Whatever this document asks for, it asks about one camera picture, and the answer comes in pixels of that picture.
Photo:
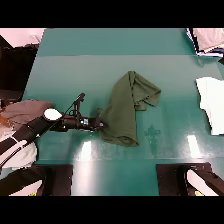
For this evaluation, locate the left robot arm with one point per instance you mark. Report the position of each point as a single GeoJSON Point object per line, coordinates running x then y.
{"type": "Point", "coordinates": [31, 129]}

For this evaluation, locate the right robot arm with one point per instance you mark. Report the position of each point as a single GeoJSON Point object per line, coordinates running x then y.
{"type": "Point", "coordinates": [200, 180]}

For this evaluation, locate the heap of clothes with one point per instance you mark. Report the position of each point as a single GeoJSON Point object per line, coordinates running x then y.
{"type": "Point", "coordinates": [200, 51]}

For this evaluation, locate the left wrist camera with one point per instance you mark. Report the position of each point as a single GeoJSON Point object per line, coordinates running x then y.
{"type": "Point", "coordinates": [77, 104]}

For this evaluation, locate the green T-shirt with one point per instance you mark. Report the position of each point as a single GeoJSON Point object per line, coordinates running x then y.
{"type": "Point", "coordinates": [122, 110]}

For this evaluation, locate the white garment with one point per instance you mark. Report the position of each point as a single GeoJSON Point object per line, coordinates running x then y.
{"type": "Point", "coordinates": [20, 158]}
{"type": "Point", "coordinates": [213, 103]}

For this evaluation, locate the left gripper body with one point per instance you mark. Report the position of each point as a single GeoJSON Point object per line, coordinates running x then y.
{"type": "Point", "coordinates": [89, 122]}

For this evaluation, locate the folded beige garment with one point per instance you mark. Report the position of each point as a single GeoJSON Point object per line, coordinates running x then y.
{"type": "Point", "coordinates": [210, 37]}

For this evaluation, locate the grey-brown garment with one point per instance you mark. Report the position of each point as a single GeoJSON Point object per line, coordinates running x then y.
{"type": "Point", "coordinates": [23, 111]}

